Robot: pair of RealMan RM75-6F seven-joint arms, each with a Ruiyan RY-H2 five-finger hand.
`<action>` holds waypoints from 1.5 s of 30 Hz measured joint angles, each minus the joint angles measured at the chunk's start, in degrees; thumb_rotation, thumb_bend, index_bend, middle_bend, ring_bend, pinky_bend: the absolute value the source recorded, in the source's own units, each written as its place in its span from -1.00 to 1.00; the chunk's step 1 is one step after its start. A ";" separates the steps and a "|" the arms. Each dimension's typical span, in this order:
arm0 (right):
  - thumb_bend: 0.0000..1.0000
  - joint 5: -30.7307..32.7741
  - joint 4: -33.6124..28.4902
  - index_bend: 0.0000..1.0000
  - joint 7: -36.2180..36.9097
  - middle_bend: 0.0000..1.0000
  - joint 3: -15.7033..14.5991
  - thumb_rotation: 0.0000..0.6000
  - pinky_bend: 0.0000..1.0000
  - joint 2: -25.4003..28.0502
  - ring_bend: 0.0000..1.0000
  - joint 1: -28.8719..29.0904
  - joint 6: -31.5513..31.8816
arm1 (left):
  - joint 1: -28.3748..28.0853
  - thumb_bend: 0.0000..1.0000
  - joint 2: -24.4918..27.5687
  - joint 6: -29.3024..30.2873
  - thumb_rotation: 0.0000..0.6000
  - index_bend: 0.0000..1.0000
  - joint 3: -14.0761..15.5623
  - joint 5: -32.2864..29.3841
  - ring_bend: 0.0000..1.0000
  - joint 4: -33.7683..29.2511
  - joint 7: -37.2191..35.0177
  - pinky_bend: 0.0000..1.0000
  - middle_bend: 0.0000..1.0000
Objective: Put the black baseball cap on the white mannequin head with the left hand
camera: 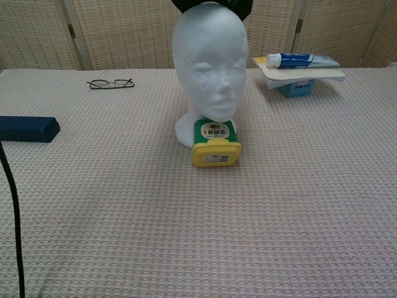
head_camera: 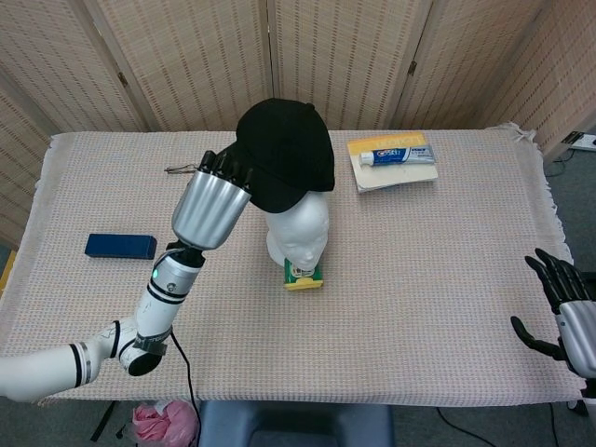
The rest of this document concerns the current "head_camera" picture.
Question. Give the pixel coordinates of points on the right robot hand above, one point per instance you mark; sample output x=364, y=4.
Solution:
x=572, y=321

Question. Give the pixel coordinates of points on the toothpaste tube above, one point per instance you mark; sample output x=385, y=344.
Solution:
x=398, y=155

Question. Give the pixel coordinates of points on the thin-framed eyeglasses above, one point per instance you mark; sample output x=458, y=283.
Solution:
x=179, y=169

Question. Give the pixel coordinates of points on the woven checked tablecloth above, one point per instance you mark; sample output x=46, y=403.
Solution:
x=372, y=335

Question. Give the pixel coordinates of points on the green yellow box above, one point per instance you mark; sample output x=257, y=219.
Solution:
x=302, y=278

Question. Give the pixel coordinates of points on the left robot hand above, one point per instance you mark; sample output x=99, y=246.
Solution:
x=209, y=209

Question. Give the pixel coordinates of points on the pink plastic bag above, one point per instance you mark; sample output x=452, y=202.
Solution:
x=163, y=421

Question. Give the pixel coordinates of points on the yellow cream book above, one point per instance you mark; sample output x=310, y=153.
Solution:
x=396, y=177

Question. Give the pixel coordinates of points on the white foam mannequin head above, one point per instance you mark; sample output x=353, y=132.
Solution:
x=300, y=233

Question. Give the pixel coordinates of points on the folding woven screen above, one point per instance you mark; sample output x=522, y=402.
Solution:
x=298, y=56

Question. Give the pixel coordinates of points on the black baseball cap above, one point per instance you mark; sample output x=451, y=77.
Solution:
x=288, y=153

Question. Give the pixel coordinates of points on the white power strip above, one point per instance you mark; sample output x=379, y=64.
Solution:
x=582, y=140

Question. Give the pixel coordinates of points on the blue-grey chair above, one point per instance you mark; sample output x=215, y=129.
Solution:
x=298, y=426

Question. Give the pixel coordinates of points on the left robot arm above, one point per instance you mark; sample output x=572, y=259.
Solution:
x=139, y=321

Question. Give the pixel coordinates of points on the blue rectangular case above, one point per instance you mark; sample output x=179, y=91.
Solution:
x=120, y=246

